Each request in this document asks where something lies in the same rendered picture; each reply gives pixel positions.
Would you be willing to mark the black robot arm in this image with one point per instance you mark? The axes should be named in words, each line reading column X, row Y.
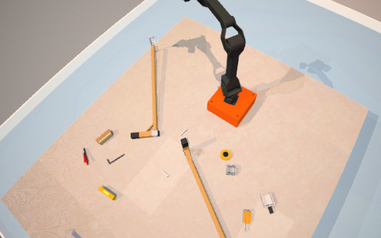
column 233, row 46

